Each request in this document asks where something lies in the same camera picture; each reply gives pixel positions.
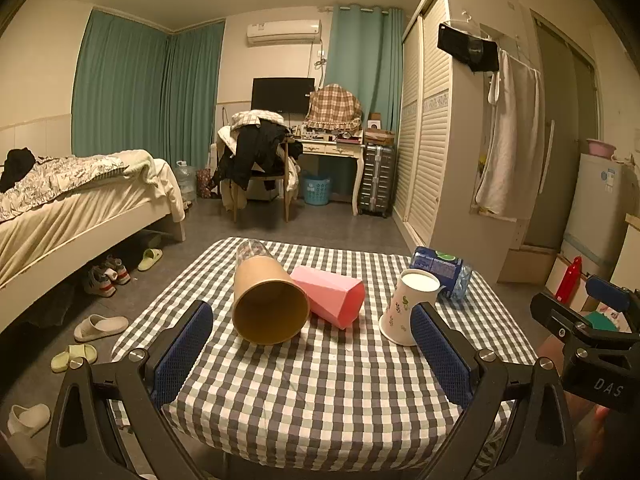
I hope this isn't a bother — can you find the pink basin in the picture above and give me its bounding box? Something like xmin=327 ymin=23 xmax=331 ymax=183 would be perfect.
xmin=586 ymin=137 xmax=617 ymax=159

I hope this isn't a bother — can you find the blue plastic basket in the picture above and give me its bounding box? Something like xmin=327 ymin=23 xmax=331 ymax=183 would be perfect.
xmin=302 ymin=175 xmax=332 ymax=206

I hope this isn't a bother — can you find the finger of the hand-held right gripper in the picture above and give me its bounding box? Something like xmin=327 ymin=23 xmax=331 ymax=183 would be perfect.
xmin=530 ymin=291 xmax=598 ymax=343
xmin=584 ymin=274 xmax=640 ymax=333

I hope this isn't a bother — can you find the wooden chair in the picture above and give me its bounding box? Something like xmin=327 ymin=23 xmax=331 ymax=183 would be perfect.
xmin=231 ymin=139 xmax=297 ymax=224

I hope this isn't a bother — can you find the beige slipper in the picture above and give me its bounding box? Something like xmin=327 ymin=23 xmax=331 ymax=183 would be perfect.
xmin=74 ymin=314 xmax=130 ymax=344

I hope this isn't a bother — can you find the sneaker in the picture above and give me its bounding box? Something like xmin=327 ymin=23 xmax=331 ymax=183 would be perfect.
xmin=82 ymin=266 xmax=119 ymax=297
xmin=102 ymin=255 xmax=132 ymax=285

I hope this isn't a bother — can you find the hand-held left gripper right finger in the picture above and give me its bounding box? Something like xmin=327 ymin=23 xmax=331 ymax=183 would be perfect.
xmin=410 ymin=301 xmax=582 ymax=480

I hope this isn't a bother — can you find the checkered tablecloth table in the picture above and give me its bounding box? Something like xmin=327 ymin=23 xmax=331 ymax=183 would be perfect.
xmin=111 ymin=237 xmax=540 ymax=480

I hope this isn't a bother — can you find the white fridge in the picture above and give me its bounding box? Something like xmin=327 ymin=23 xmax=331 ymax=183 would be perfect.
xmin=559 ymin=152 xmax=637 ymax=312

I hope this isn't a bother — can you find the white floral paper cup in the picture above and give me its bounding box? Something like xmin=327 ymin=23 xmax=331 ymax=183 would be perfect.
xmin=378 ymin=268 xmax=445 ymax=347

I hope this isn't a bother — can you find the white slipper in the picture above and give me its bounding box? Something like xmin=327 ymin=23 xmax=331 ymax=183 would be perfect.
xmin=7 ymin=404 xmax=52 ymax=439

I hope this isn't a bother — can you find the black television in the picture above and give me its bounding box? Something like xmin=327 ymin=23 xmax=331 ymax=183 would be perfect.
xmin=251 ymin=77 xmax=316 ymax=113

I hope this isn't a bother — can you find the clear glass cup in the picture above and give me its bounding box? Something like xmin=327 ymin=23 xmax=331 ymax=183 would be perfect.
xmin=235 ymin=239 xmax=273 ymax=273

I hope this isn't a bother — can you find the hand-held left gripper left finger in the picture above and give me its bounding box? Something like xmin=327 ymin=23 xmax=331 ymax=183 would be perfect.
xmin=45 ymin=300 xmax=226 ymax=480

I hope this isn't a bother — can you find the white air conditioner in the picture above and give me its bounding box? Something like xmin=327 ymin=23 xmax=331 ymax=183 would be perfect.
xmin=246 ymin=20 xmax=322 ymax=47

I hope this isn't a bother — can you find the patterned bag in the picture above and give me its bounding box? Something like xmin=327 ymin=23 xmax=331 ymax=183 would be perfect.
xmin=195 ymin=167 xmax=219 ymax=199

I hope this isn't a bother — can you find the bed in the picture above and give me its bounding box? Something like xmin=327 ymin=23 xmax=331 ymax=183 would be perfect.
xmin=0 ymin=150 xmax=188 ymax=333

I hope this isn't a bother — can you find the grey suitcase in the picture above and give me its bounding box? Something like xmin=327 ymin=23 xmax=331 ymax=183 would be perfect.
xmin=357 ymin=142 xmax=397 ymax=219

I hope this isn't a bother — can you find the black hanging garment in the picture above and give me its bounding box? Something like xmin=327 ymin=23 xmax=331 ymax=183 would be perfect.
xmin=437 ymin=22 xmax=501 ymax=74

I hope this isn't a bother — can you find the pink faceted cup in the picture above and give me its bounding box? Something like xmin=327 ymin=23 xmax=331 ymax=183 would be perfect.
xmin=291 ymin=266 xmax=366 ymax=330

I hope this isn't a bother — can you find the brown paper cup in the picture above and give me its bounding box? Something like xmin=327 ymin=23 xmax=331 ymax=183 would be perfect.
xmin=232 ymin=256 xmax=311 ymax=346

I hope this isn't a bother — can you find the white wardrobe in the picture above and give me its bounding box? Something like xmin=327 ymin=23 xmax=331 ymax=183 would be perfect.
xmin=391 ymin=0 xmax=538 ymax=272

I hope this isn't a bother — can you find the patterned blanket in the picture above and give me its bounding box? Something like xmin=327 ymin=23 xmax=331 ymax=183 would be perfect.
xmin=0 ymin=152 xmax=127 ymax=223

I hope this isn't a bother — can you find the dark cloth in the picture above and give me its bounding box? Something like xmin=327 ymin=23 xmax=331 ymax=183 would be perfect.
xmin=0 ymin=147 xmax=38 ymax=193

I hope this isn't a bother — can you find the large water jug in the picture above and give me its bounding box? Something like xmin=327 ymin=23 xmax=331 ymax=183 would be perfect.
xmin=173 ymin=160 xmax=197 ymax=204

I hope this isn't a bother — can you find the green curtain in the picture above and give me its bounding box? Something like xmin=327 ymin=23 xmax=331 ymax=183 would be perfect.
xmin=161 ymin=20 xmax=226 ymax=196
xmin=72 ymin=9 xmax=170 ymax=161
xmin=326 ymin=5 xmax=404 ymax=133

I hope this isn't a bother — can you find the blue labelled water bottle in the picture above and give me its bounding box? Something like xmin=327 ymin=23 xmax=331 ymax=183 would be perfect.
xmin=410 ymin=246 xmax=473 ymax=302

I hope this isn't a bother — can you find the white towel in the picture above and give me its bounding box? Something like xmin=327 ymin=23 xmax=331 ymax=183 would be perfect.
xmin=474 ymin=50 xmax=544 ymax=217

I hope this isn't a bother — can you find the cardboard box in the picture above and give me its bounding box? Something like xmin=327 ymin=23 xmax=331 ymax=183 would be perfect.
xmin=497 ymin=247 xmax=557 ymax=286

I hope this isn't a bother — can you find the green slipper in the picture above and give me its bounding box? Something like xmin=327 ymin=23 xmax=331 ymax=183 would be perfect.
xmin=51 ymin=344 xmax=99 ymax=374
xmin=137 ymin=248 xmax=165 ymax=272

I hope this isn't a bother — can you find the white desk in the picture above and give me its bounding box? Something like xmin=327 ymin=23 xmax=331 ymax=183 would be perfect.
xmin=292 ymin=136 xmax=368 ymax=217

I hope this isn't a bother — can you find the glass door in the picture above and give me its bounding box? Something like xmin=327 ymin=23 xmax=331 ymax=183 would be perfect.
xmin=520 ymin=10 xmax=603 ymax=252

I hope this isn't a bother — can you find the plaid cloth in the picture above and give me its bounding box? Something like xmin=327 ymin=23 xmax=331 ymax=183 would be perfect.
xmin=304 ymin=84 xmax=364 ymax=132

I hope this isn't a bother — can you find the pile of clothes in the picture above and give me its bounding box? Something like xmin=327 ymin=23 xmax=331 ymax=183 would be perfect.
xmin=214 ymin=110 xmax=302 ymax=211

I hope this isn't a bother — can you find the red bottle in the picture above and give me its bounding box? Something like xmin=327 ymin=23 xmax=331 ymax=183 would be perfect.
xmin=555 ymin=256 xmax=584 ymax=302

